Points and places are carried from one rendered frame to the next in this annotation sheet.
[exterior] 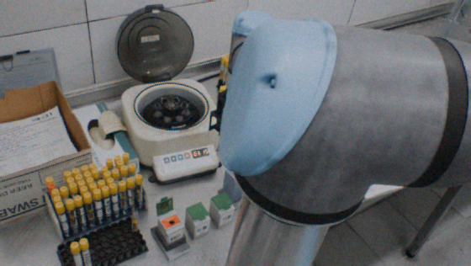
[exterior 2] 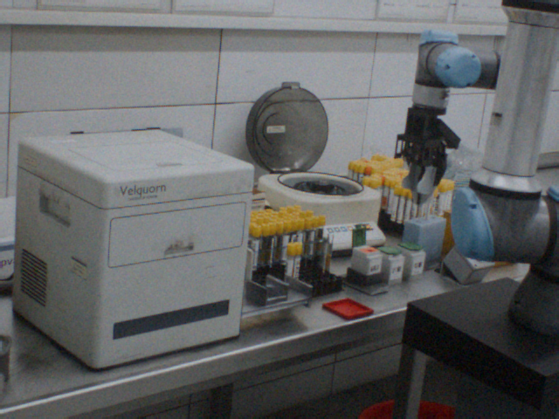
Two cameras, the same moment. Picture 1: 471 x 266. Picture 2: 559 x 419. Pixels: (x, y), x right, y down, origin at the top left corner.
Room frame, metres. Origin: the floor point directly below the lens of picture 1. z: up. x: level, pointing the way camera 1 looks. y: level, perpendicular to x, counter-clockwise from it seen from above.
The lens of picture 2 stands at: (-1.24, 0.44, 1.53)
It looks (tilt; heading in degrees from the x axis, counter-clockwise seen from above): 16 degrees down; 355
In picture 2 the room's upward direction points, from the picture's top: 6 degrees clockwise
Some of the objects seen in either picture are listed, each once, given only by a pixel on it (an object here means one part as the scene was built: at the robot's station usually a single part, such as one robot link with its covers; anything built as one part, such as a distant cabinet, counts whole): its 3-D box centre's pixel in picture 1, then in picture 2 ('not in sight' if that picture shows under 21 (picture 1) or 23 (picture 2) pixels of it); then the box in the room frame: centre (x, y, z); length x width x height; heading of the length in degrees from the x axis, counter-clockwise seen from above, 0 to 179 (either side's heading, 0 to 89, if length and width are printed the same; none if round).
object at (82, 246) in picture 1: (101, 236); (300, 263); (0.51, 0.23, 0.93); 0.17 x 0.09 x 0.11; 128
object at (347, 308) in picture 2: not in sight; (348, 308); (0.42, 0.14, 0.88); 0.07 x 0.07 x 0.01; 38
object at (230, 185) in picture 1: (243, 180); (423, 242); (0.73, -0.05, 0.92); 0.10 x 0.07 x 0.10; 134
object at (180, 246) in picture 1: (170, 236); (364, 278); (0.56, 0.10, 0.89); 0.09 x 0.05 x 0.04; 40
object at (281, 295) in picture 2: not in sight; (256, 297); (0.34, 0.32, 0.92); 0.21 x 0.07 x 0.05; 128
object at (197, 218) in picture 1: (197, 220); (388, 265); (0.60, 0.04, 0.91); 0.05 x 0.04 x 0.07; 38
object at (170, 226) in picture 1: (170, 229); (366, 264); (0.56, 0.10, 0.92); 0.05 x 0.04 x 0.06; 40
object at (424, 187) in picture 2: not in sight; (424, 186); (0.68, -0.03, 1.06); 0.06 x 0.03 x 0.09; 134
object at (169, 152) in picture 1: (172, 125); (321, 209); (0.88, 0.15, 0.94); 0.30 x 0.24 x 0.12; 29
